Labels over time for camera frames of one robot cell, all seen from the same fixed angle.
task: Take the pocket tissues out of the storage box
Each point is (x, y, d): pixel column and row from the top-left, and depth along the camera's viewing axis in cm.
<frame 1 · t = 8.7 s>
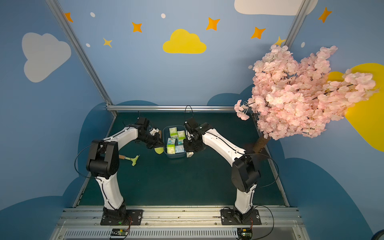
left hand: (164, 143, 95), fingers closed
right hand: (188, 148, 85), fingers closed
blue plastic storage box: (166, 133, 107), point 3 cm above the table
green trowel wooden handle: (159, 150, 100), on the table
green rake wooden handle: (133, 160, 97), on the table
green pocket tissue pack: (173, 132, 106), point 4 cm above the table
green pocket tissue pack 2: (171, 146, 98), point 5 cm above the table
blue pocket tissue pack: (179, 148, 100), point 2 cm above the table

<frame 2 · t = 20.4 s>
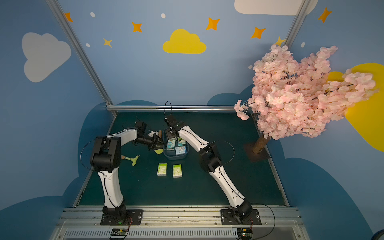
left hand: (165, 144, 96), fingers open
right hand: (173, 131, 105), fingers open
green pocket tissue pack 2: (162, 169, 90), point 2 cm above the table
green pocket tissue pack 3: (177, 171, 90), point 2 cm above the table
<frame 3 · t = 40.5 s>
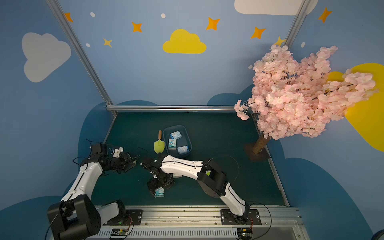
left hand: (137, 159, 83), fingers open
right hand: (160, 189, 79), fingers open
blue pocket tissue pack 3: (159, 192, 81), point 3 cm above the table
blue pocket tissue pack 4: (176, 135, 106), point 3 cm above the table
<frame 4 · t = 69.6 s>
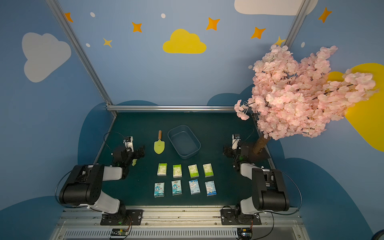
left hand: (136, 143, 94), fingers open
right hand: (233, 143, 95), fingers open
blue pocket tissue pack: (194, 187, 84), point 3 cm above the table
blue pocket tissue pack 2: (176, 187, 84), point 3 cm above the table
blue pocket tissue pack 4: (211, 189, 83), point 2 cm above the table
green pocket tissue pack 4: (193, 171, 90), point 2 cm above the table
